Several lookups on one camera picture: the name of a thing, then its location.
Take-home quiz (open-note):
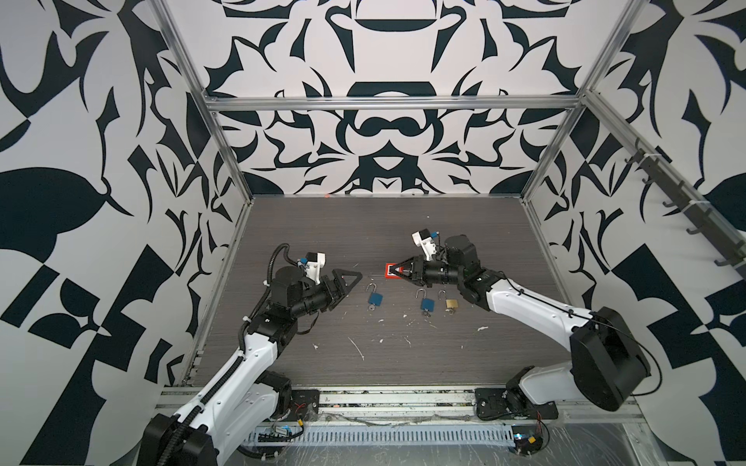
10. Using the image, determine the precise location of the white slotted cable duct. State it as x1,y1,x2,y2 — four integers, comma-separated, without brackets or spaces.
244,424,515,448

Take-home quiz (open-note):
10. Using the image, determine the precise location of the red safety padlock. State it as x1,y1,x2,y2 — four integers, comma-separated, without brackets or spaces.
385,263,402,280

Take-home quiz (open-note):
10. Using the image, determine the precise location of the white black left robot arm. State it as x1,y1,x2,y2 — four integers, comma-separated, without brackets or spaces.
136,243,363,465

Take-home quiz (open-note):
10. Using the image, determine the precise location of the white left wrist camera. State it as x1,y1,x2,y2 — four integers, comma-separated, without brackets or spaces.
297,252,326,285

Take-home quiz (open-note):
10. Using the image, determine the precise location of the grey wall hook rail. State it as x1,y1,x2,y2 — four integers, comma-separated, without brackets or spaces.
624,138,746,269

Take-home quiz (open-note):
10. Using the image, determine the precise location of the right blue padlock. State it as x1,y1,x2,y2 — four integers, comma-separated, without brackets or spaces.
415,287,435,316

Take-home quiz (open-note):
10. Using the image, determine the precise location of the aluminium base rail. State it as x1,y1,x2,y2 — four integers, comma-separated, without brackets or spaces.
152,383,645,425

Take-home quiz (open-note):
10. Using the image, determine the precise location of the blue padlock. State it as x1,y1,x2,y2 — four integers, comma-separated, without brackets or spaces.
415,287,435,316
365,283,383,312

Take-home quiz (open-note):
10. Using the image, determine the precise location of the brass padlock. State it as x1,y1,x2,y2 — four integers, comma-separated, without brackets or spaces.
438,289,458,315

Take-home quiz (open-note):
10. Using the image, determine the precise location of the left blue padlock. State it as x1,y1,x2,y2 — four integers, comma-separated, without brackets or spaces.
365,283,383,312

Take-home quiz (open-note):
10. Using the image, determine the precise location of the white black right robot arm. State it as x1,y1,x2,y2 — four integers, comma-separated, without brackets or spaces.
386,230,662,421

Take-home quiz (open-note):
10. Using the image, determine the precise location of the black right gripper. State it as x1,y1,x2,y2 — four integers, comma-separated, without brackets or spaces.
390,256,465,287

